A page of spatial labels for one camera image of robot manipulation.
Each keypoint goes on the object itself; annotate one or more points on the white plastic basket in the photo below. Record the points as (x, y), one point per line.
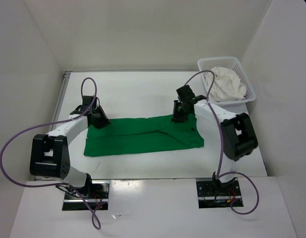
(231, 63)

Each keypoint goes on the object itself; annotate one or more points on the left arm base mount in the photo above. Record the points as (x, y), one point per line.
(98, 197)

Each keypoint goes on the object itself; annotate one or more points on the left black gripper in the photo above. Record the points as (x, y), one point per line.
(104, 121)

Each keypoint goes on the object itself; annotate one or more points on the white t shirt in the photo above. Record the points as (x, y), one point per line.
(227, 86)

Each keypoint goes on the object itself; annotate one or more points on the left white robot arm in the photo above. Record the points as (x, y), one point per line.
(50, 154)

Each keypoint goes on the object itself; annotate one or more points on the green t shirt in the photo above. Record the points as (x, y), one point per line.
(142, 135)

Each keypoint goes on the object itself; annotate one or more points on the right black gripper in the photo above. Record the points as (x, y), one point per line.
(176, 116)

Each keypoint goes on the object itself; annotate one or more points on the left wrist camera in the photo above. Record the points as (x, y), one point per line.
(87, 101)

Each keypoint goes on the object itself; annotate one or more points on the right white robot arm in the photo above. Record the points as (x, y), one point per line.
(236, 133)

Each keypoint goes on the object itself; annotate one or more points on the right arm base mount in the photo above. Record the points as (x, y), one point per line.
(209, 198)

